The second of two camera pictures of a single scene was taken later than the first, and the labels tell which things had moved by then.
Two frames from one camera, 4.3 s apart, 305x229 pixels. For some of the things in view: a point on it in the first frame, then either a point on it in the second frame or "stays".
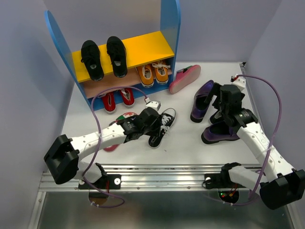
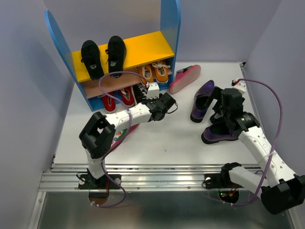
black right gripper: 216,89 stays
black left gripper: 157,124 -> 153,99
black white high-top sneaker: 167,119 -> 140,92
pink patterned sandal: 184,77 stays
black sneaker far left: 90,55 stays
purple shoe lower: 218,131 stays
